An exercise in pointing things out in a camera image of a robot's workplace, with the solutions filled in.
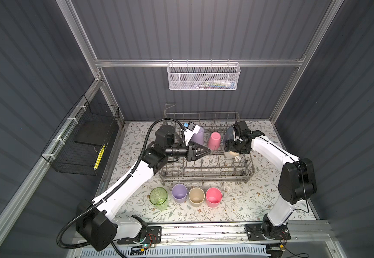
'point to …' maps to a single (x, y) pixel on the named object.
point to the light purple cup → (200, 136)
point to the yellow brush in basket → (99, 157)
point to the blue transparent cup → (229, 134)
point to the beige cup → (196, 196)
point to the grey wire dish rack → (214, 166)
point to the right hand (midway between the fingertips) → (234, 149)
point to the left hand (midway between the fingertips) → (209, 151)
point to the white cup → (236, 155)
